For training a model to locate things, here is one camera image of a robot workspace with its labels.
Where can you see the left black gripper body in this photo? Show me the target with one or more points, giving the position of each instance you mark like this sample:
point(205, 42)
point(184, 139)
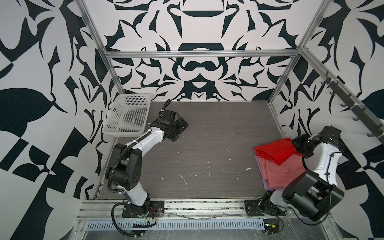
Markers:
point(177, 128)

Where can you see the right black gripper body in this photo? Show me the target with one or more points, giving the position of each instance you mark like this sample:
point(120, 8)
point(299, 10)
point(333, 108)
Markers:
point(303, 144)

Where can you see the red t-shirt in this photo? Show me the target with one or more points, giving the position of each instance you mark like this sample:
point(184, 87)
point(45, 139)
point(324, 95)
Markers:
point(277, 152)

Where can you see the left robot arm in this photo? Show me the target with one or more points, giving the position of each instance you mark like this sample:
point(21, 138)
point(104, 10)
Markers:
point(124, 168)

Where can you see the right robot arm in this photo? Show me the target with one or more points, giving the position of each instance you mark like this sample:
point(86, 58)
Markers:
point(314, 192)

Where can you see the folded pink t-shirt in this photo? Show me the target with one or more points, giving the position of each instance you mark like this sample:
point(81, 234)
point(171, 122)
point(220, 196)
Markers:
point(279, 177)

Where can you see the white plastic basket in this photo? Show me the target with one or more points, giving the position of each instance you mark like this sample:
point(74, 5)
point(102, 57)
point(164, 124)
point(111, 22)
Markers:
point(128, 115)

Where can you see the folded lavender t-shirt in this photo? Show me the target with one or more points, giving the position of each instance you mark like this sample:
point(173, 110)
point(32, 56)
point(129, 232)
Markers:
point(262, 171)

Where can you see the small green-lit circuit board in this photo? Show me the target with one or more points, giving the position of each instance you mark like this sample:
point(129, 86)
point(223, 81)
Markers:
point(273, 226)

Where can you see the wall hook rail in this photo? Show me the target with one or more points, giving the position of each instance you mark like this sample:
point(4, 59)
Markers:
point(351, 102)

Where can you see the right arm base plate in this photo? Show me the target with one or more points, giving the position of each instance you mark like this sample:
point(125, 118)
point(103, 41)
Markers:
point(259, 208)

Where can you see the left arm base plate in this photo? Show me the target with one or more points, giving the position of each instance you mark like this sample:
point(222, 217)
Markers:
point(143, 209)

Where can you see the aluminium frame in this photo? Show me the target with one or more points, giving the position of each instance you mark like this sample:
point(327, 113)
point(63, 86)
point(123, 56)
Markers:
point(300, 52)

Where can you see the white slotted cable duct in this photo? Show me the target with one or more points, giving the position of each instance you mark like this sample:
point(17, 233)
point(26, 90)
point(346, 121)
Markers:
point(185, 224)

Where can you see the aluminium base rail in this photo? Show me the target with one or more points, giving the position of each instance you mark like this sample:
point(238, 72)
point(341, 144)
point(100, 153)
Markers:
point(194, 208)

